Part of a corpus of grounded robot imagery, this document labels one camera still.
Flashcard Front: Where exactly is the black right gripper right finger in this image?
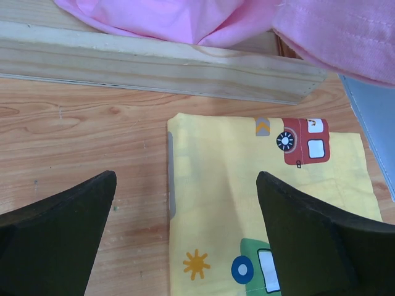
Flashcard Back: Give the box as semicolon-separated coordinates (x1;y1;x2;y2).
256;171;394;295

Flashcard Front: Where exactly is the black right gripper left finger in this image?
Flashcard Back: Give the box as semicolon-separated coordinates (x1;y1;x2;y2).
1;171;117;295

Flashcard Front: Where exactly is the wooden clothes rack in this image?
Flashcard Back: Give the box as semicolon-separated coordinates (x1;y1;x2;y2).
1;1;327;104

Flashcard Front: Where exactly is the yellow cartoon vehicle cloth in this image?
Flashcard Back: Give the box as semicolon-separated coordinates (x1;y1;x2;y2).
167;113;381;295

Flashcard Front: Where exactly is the grey blue pad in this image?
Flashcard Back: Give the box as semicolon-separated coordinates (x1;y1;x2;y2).
339;75;395;199

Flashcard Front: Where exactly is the pink t-shirt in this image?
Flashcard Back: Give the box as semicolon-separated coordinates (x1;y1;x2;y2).
57;0;394;87

